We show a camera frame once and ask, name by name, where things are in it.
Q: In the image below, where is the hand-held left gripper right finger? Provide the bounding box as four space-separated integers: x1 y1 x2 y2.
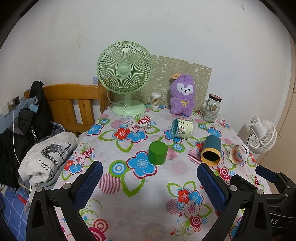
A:
196 163 273 241

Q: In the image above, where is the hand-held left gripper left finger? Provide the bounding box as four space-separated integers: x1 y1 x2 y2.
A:
26 161 103 241

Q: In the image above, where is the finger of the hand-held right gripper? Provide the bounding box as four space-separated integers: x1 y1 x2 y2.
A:
255 166 296 206

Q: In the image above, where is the clear glass cup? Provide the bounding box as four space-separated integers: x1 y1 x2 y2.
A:
229 144 250 165

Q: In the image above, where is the teal cup with yellow rim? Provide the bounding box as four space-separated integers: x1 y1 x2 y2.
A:
200 135 222 166

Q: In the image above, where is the pale yellow printed cup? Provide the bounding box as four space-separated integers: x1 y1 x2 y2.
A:
170 117 194 139

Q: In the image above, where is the green cup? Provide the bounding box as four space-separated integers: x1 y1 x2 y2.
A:
148 141 168 166

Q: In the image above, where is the white floor fan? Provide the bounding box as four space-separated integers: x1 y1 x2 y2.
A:
248 116 277 154

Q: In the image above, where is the grey garment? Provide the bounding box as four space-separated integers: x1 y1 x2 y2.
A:
18 162 70 192

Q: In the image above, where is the folded white printed shirt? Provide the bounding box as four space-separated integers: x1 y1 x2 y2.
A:
18 132 79 187

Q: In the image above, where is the floral tablecloth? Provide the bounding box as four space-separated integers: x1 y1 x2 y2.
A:
52 104 272 241

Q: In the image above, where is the beige wardrobe panel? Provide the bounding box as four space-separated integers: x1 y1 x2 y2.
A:
275 35 296 167

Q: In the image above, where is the glass jar mug with lid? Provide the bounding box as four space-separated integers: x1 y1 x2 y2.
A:
198 94 222 122

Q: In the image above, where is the blue checked bedsheet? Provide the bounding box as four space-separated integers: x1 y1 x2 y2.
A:
0 183 32 241

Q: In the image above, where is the black cloth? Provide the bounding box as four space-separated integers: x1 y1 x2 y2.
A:
0 128 35 188

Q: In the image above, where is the purple plush rabbit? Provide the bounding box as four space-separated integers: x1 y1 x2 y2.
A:
169 72 198 116

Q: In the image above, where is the wooden headboard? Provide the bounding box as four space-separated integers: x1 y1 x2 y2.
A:
24 83 111 137

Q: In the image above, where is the light blue garment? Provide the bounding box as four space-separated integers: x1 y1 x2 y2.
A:
23 97 39 114

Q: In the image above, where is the black jacket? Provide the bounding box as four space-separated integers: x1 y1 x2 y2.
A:
18 81 54 145

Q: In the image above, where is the clear cotton swab container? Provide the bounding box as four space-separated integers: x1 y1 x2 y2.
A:
151 92 162 108

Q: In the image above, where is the green desk fan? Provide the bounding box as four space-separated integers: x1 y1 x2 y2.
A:
97 42 153 116

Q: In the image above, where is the white fan power cable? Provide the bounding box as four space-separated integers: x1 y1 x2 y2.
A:
106 89 152 130

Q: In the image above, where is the thin white charging cable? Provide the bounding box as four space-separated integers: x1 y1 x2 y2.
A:
9 99 33 204

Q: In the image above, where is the beige printed wall mat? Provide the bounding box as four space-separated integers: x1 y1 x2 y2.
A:
148 55 213 112

